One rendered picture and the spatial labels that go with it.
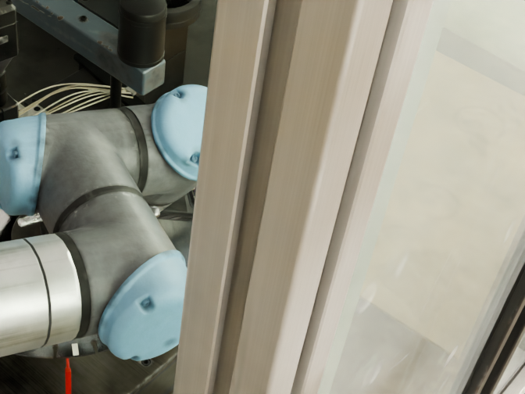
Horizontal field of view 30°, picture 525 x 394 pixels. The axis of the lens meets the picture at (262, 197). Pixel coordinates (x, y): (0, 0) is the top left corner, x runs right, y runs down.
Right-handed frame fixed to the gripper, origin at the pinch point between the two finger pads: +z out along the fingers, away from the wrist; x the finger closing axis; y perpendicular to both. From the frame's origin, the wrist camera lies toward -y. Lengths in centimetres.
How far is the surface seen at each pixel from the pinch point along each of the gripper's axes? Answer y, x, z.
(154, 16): -11.9, -24.9, -4.4
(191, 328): 23, 20, -67
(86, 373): -0.3, 14.2, 7.8
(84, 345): 3.0, 12.3, -2.1
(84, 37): -8.0, -27.7, 7.9
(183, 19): -28.8, -35.9, 18.5
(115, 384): -2.8, 16.2, 6.1
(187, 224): -13.6, -0.4, 1.2
